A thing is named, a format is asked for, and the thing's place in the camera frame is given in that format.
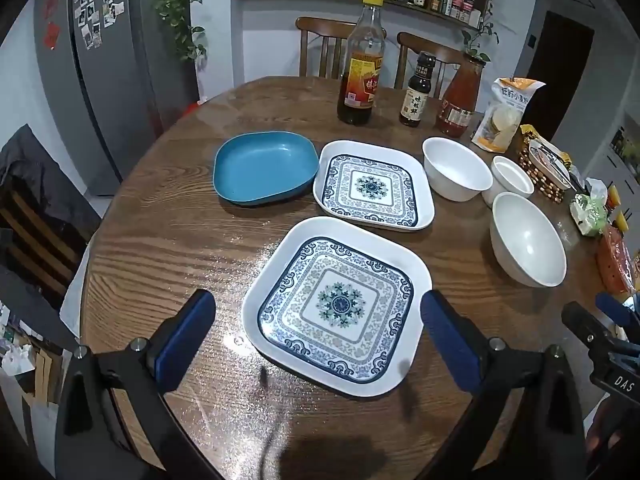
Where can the tall dark vinegar bottle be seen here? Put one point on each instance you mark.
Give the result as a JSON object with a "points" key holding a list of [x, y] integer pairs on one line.
{"points": [[361, 70]]}

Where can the wooden chair with jacket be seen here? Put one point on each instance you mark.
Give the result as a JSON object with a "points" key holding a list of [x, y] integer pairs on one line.
{"points": [[30, 240]]}

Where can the white orange snack bag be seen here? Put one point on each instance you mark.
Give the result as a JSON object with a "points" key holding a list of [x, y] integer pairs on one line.
{"points": [[505, 117]]}

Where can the green plant by shelf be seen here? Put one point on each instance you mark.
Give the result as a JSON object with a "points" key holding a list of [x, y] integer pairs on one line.
{"points": [[480, 30]]}

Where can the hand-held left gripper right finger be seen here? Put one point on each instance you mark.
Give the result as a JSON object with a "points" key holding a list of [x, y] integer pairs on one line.
{"points": [[447, 347]]}

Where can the dark door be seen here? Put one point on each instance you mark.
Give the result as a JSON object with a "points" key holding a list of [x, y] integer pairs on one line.
{"points": [[557, 75]]}

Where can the white blue patterned square plate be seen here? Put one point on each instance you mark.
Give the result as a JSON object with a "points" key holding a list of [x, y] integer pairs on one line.
{"points": [[340, 305], [372, 185]]}

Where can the large white bowl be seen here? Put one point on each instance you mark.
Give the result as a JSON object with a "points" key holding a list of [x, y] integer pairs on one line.
{"points": [[527, 242]]}

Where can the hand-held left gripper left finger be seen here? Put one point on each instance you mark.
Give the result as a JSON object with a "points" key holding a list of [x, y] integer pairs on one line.
{"points": [[185, 340]]}

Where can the small dark soy sauce bottle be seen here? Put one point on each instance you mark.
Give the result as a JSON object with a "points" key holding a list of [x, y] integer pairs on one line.
{"points": [[416, 95]]}

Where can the green packet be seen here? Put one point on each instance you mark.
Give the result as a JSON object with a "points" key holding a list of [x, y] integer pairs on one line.
{"points": [[590, 210]]}

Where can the red sauce bottle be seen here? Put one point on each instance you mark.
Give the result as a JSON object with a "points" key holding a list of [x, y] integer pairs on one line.
{"points": [[457, 102]]}

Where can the hanging green vine plant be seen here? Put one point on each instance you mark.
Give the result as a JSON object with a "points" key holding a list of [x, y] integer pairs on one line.
{"points": [[177, 15]]}

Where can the orange packet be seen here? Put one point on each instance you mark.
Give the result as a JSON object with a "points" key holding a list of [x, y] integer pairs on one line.
{"points": [[617, 260]]}

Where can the small white bowl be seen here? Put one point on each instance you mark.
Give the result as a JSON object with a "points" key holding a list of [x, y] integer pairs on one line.
{"points": [[510, 177]]}

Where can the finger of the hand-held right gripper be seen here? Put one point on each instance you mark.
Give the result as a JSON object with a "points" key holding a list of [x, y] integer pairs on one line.
{"points": [[580, 321], [614, 307]]}

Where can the pile of cardboard and paper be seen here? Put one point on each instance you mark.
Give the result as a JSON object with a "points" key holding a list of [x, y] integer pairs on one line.
{"points": [[25, 360]]}

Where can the beaded basket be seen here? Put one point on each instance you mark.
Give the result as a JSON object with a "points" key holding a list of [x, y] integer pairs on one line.
{"points": [[542, 175]]}

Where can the medium white bowl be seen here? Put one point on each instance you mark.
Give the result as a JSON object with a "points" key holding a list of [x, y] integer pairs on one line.
{"points": [[455, 167]]}

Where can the cluster of fridge photos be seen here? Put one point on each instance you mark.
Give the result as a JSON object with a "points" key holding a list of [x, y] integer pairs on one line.
{"points": [[97, 2]]}

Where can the grey refrigerator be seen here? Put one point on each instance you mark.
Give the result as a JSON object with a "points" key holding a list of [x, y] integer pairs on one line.
{"points": [[130, 95]]}

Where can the wooden chair with dark cloth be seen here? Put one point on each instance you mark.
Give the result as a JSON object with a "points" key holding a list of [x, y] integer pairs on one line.
{"points": [[35, 175]]}

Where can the red fridge sticker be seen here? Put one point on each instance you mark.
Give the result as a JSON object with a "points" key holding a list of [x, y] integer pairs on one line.
{"points": [[51, 35], [51, 2]]}

